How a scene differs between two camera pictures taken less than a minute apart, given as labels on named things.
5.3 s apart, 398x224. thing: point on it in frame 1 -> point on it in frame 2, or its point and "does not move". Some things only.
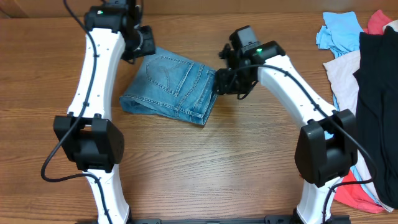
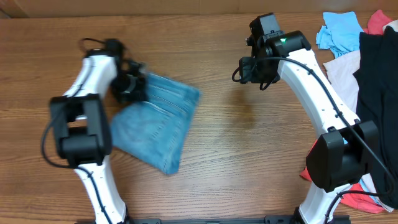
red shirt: [351, 196] does not move
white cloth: [342, 69] does not move
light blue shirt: [341, 34] does not move
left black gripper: [150, 45] -> [139, 94]
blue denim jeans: [169, 86] -> [154, 131]
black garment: [377, 108] does not move
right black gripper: [222, 83] -> [247, 76]
